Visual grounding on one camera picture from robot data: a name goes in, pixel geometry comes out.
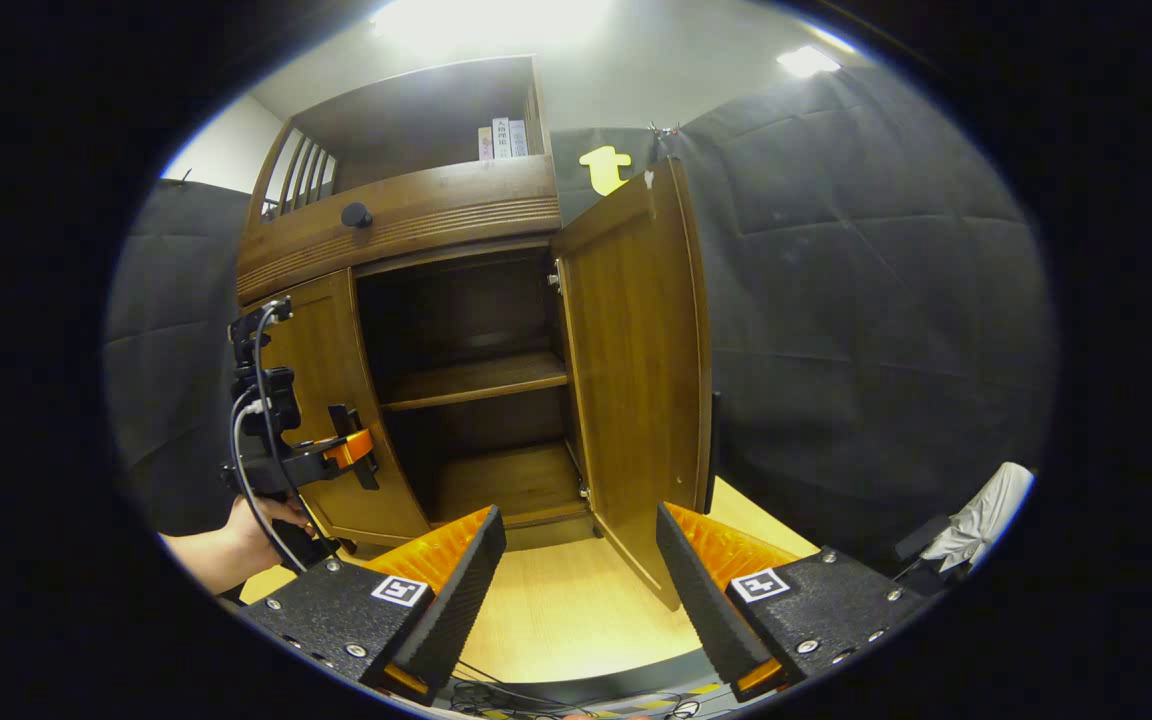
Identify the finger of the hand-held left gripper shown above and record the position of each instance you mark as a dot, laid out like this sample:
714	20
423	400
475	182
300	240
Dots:
351	448

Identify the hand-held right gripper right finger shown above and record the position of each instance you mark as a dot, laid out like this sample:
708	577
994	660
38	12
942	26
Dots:
701	590

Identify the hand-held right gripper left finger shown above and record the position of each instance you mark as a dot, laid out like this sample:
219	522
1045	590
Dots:
456	590

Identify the wooden shoe cabinet door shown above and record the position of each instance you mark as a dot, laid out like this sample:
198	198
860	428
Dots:
636	380
336	350

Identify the wooden double-door shoe cabinet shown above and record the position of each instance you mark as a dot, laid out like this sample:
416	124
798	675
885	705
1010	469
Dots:
436	210

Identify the round black cabinet knob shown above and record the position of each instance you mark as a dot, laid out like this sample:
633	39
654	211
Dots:
356	215

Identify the wooden inner shelf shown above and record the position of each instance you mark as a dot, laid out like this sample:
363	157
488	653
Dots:
476	378

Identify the white cloth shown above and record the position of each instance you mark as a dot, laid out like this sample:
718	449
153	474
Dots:
991	515

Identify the pink upright book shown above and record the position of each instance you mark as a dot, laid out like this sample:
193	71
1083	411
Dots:
485	145

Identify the grey upright book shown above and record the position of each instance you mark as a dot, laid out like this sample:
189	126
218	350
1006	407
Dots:
519	138

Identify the ceiling light panel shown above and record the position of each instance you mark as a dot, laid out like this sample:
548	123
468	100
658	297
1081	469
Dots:
808	61
496	20

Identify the metal backdrop clip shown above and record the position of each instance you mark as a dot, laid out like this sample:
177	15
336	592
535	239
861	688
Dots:
666	130

